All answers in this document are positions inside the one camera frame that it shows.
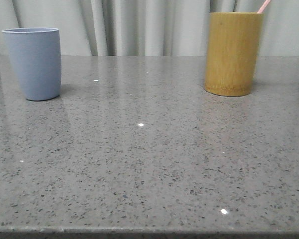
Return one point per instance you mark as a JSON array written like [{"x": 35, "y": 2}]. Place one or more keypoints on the bamboo wooden cup holder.
[{"x": 233, "y": 43}]

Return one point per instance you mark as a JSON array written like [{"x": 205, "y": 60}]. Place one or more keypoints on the blue plastic cup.
[{"x": 35, "y": 56}]

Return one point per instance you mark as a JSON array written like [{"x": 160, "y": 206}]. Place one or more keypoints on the grey pleated curtain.
[{"x": 122, "y": 27}]

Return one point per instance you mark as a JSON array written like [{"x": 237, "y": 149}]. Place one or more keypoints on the pink chopstick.
[{"x": 263, "y": 6}]

